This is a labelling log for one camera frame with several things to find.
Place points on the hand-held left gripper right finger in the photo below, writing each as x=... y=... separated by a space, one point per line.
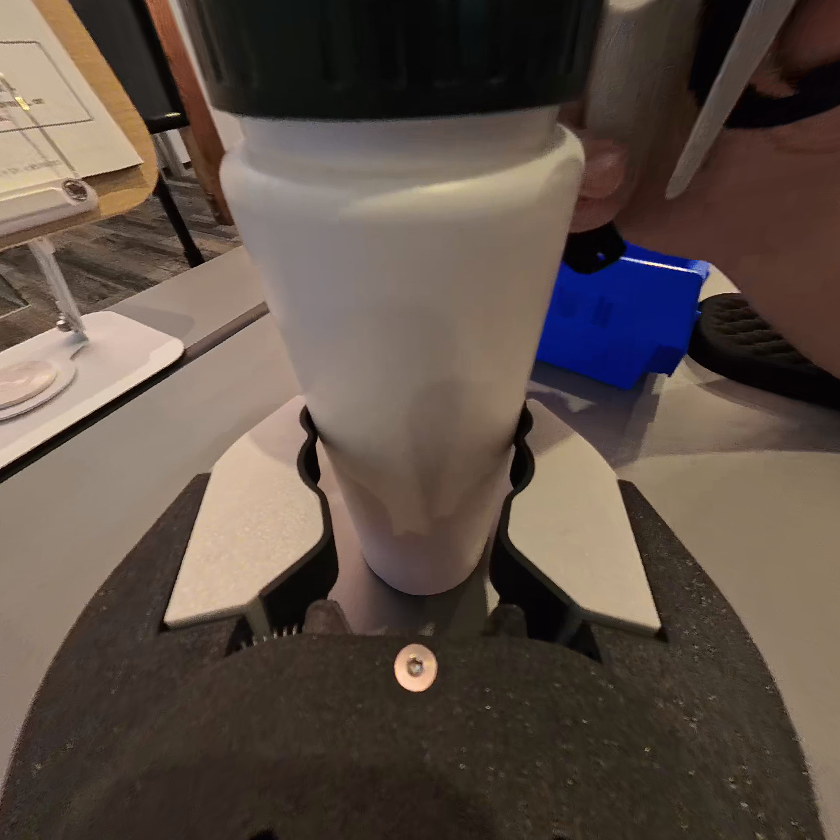
x=584 y=538

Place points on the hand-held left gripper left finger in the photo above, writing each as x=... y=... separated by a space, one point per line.
x=256 y=525

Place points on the blue plastic bin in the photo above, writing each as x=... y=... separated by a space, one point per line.
x=617 y=328

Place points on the black bottle lid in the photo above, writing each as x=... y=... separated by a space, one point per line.
x=394 y=52

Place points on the white plastic bottle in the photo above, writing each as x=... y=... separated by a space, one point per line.
x=407 y=295

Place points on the person's right forearm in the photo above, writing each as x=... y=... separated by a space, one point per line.
x=800 y=308

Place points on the person's right hand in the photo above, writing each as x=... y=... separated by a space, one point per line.
x=754 y=184

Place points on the instruction board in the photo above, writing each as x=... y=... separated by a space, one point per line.
x=65 y=98

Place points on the wooden post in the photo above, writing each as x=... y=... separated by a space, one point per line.
x=197 y=131

